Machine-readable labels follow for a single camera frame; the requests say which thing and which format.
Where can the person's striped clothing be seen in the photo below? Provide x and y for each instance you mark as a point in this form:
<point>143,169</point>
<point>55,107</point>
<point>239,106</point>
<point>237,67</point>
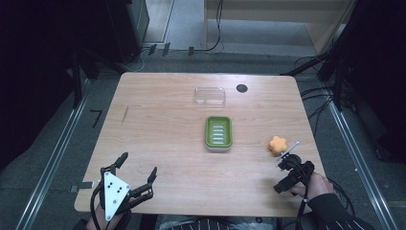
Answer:
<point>220,225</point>

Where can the black stand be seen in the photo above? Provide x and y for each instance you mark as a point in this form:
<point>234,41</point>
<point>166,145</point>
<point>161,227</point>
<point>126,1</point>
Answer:
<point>336,83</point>
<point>76,80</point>

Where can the orange flower-shaped soap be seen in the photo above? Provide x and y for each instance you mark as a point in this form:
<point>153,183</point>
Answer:
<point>277,145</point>

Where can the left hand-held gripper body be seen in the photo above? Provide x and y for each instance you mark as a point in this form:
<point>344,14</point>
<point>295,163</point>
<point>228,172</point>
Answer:
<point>115,191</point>

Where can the metal floor rail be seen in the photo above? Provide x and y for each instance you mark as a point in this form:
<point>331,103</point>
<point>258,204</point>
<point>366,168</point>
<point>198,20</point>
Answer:
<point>60,147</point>
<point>357,163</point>

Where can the person's left hand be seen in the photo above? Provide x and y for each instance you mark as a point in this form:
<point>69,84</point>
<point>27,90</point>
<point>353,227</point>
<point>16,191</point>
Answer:
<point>97,222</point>

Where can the dark cabinet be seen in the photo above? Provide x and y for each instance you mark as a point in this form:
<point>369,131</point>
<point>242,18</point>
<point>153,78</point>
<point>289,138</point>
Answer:
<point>127,28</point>

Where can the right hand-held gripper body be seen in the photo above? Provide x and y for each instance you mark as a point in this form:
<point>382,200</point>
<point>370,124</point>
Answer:
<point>292,163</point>

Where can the light wooden furniture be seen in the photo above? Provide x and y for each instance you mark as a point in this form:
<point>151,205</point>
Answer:
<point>322,28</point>

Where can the person's right hand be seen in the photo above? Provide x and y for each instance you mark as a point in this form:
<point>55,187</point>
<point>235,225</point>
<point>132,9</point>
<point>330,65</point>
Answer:
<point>317,185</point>

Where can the black round table grommet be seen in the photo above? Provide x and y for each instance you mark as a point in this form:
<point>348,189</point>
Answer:
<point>242,88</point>

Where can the clear plastic container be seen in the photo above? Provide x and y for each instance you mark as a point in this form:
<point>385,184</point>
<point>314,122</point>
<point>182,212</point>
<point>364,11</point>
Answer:
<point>210,96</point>

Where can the grey tab at table edge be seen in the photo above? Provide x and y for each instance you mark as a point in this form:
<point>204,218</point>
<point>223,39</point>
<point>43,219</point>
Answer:
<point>83,186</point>

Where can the green soap dish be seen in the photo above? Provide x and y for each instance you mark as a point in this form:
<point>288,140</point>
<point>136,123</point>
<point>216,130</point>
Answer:
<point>218,133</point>

